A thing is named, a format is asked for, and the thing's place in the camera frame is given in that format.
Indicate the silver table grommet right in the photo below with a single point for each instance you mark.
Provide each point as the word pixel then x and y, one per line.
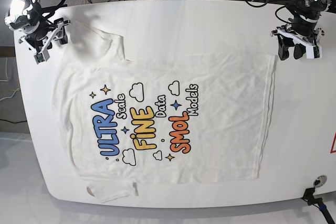
pixel 320 181

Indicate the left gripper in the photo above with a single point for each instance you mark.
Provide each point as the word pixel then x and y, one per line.
pixel 298 32

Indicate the white printed T-shirt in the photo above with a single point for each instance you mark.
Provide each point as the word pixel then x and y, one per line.
pixel 176 120

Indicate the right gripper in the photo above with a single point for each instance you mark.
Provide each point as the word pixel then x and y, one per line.
pixel 44 34

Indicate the red sticker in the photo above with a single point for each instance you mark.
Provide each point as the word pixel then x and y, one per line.
pixel 333 149

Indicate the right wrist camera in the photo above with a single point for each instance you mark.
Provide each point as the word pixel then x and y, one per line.
pixel 42 56

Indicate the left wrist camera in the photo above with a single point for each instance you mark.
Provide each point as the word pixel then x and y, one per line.
pixel 314 52

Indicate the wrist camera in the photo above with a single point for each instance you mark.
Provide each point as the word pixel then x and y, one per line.
pixel 314 52
pixel 42 56

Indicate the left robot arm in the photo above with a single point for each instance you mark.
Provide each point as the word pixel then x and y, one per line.
pixel 306 8

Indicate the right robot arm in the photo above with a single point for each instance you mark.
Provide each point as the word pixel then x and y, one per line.
pixel 32 19

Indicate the black clamp with cable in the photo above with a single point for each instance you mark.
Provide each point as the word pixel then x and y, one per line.
pixel 311 200

